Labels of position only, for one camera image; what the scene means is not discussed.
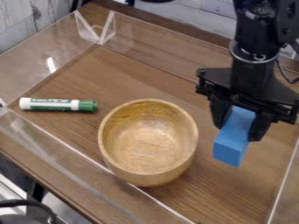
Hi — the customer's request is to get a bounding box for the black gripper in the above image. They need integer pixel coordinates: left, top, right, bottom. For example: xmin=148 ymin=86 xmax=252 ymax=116
xmin=193 ymin=43 xmax=299 ymax=143

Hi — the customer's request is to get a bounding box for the blue rectangular block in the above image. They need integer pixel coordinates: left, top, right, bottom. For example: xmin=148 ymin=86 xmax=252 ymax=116
xmin=212 ymin=107 xmax=254 ymax=167

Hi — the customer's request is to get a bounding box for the brown wooden bowl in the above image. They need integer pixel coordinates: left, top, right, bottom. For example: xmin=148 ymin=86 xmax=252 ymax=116
xmin=97 ymin=98 xmax=198 ymax=186

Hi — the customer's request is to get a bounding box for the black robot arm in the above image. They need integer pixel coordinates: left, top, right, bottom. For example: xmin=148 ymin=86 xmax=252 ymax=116
xmin=196 ymin=0 xmax=299 ymax=142

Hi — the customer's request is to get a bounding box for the green and white marker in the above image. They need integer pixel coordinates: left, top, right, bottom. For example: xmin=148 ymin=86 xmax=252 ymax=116
xmin=18 ymin=97 xmax=98 ymax=112

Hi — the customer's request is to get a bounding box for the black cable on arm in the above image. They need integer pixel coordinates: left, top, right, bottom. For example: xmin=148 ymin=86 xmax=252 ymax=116
xmin=274 ymin=40 xmax=299 ymax=86

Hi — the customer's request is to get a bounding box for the clear acrylic corner bracket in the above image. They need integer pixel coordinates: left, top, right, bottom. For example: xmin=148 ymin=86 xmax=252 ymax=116
xmin=73 ymin=10 xmax=115 ymax=46

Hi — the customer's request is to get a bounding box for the clear acrylic tray wall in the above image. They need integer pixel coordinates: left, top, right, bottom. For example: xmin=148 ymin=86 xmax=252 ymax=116
xmin=0 ymin=102 xmax=193 ymax=224

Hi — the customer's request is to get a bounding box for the black table clamp with cable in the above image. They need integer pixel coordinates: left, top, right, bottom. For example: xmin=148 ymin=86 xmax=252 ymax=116
xmin=0 ymin=199 xmax=59 ymax=224

